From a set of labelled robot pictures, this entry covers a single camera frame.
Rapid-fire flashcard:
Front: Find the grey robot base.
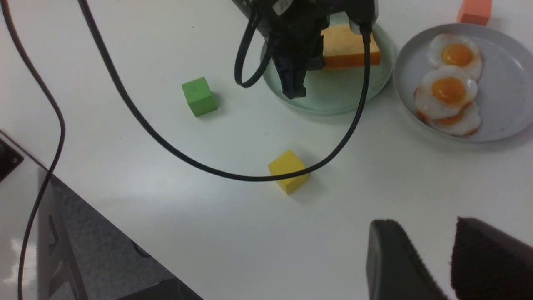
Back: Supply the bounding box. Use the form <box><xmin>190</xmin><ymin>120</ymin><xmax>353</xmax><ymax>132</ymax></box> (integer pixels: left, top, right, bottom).
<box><xmin>1</xmin><ymin>132</ymin><xmax>199</xmax><ymax>300</ymax></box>

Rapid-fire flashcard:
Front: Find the yellow cube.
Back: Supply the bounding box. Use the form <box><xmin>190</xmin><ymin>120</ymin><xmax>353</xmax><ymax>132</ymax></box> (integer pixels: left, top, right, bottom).
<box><xmin>268</xmin><ymin>150</ymin><xmax>310</xmax><ymax>195</ymax></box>

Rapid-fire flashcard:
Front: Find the fried egg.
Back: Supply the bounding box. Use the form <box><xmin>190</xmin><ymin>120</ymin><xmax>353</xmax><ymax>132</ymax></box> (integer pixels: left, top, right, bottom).
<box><xmin>413</xmin><ymin>66</ymin><xmax>478</xmax><ymax>121</ymax></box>
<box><xmin>427</xmin><ymin>34</ymin><xmax>483</xmax><ymax>80</ymax></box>
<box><xmin>428</xmin><ymin>102</ymin><xmax>481</xmax><ymax>137</ymax></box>

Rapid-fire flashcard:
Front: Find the orange cube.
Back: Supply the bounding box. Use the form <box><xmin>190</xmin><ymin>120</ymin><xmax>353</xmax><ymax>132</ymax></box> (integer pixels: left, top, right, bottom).
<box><xmin>456</xmin><ymin>0</ymin><xmax>493</xmax><ymax>25</ymax></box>

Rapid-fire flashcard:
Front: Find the mint green plate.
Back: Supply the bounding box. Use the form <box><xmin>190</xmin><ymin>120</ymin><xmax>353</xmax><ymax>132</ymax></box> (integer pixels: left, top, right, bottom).
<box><xmin>263</xmin><ymin>23</ymin><xmax>396</xmax><ymax>115</ymax></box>

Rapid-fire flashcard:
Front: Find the grey plate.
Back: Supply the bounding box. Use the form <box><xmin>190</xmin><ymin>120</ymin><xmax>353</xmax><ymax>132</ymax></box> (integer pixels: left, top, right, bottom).
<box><xmin>392</xmin><ymin>23</ymin><xmax>533</xmax><ymax>143</ymax></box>

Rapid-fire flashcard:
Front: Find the dark red-brown cable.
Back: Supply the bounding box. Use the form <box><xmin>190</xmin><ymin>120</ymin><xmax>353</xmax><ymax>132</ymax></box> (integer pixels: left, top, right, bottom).
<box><xmin>0</xmin><ymin>0</ymin><xmax>66</xmax><ymax>300</ymax></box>

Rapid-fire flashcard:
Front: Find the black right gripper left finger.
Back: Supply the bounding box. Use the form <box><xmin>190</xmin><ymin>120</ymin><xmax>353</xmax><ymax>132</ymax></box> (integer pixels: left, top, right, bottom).
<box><xmin>366</xmin><ymin>220</ymin><xmax>447</xmax><ymax>300</ymax></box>

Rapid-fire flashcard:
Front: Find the toast slice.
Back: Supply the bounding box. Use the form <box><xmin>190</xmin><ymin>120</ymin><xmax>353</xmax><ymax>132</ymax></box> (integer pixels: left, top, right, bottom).
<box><xmin>321</xmin><ymin>23</ymin><xmax>365</xmax><ymax>70</ymax></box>

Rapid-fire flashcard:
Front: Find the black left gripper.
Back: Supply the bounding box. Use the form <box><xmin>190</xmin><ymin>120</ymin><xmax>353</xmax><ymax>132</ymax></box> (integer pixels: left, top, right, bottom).
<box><xmin>233</xmin><ymin>0</ymin><xmax>379</xmax><ymax>99</ymax></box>

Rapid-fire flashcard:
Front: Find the green cube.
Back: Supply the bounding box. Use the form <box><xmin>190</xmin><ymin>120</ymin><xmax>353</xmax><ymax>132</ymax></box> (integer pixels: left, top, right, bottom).
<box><xmin>182</xmin><ymin>77</ymin><xmax>218</xmax><ymax>117</ymax></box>

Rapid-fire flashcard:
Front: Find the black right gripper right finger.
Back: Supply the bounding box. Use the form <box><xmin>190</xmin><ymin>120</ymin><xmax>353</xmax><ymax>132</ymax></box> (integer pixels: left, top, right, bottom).
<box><xmin>451</xmin><ymin>217</ymin><xmax>533</xmax><ymax>300</ymax></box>

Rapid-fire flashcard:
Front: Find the black cable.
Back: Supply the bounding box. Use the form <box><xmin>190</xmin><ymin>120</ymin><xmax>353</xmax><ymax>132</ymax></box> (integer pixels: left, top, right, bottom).
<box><xmin>77</xmin><ymin>0</ymin><xmax>373</xmax><ymax>183</ymax></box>

